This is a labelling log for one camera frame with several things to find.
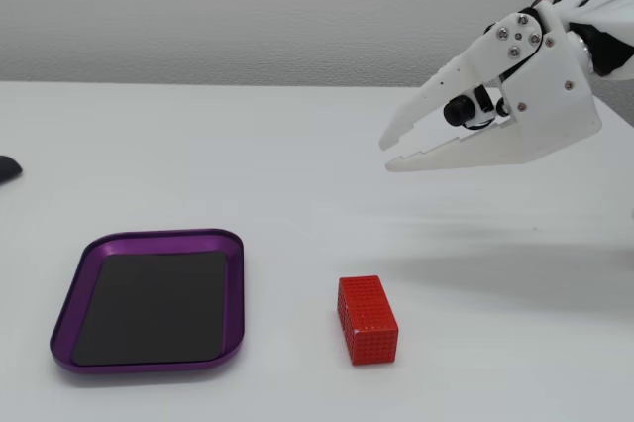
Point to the red perforated rectangular block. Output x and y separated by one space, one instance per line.
369 318

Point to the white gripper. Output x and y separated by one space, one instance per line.
550 95

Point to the black rounded object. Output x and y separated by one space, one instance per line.
9 168

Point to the purple metal tray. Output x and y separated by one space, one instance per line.
148 242

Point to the small black gripper camera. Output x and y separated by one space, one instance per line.
455 112

